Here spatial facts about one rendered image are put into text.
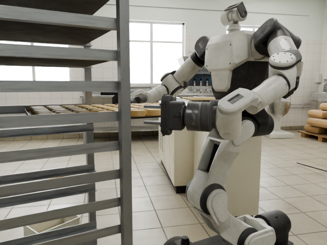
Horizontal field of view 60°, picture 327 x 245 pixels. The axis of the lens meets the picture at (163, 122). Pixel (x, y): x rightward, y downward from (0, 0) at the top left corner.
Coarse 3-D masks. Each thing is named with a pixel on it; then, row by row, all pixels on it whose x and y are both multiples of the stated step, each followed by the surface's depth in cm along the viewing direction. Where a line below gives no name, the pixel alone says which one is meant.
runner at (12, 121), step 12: (0, 120) 71; (12, 120) 72; (24, 120) 73; (36, 120) 75; (48, 120) 76; (60, 120) 78; (72, 120) 79; (84, 120) 81; (96, 120) 82; (108, 120) 84
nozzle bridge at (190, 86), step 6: (198, 72) 262; (204, 72) 263; (192, 78) 271; (198, 78) 271; (204, 78) 272; (210, 78) 273; (192, 84) 271; (198, 84) 272; (204, 84) 273; (210, 84) 274
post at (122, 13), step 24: (120, 0) 79; (120, 24) 79; (120, 48) 80; (120, 72) 81; (120, 96) 82; (120, 120) 84; (120, 144) 85; (120, 168) 86; (120, 192) 88; (120, 216) 89
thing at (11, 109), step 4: (60, 104) 117; (64, 104) 118; (68, 104) 118; (72, 104) 119; (76, 104) 120; (80, 104) 121; (84, 104) 122; (88, 104) 122; (92, 104) 123; (0, 108) 107; (4, 108) 108; (8, 108) 108; (12, 108) 109; (16, 108) 109; (20, 108) 110; (28, 108) 111; (0, 112) 107; (4, 112) 108; (8, 112) 108; (12, 112) 109; (16, 112) 110; (20, 112) 110; (24, 112) 110
